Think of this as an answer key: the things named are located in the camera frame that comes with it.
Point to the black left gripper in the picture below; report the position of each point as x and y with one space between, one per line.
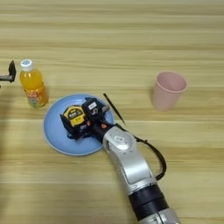
4 78

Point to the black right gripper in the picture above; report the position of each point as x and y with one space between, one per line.
97 128

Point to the yellow black tape measure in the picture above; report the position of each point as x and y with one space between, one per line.
74 115

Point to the orange juice bottle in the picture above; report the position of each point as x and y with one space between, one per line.
33 87

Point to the blue round plate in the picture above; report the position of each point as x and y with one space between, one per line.
54 134

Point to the pink plastic cup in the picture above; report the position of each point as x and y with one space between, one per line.
169 89

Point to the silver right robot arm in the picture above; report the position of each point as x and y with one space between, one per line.
131 163

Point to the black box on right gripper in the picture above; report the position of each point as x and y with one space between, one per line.
92 108

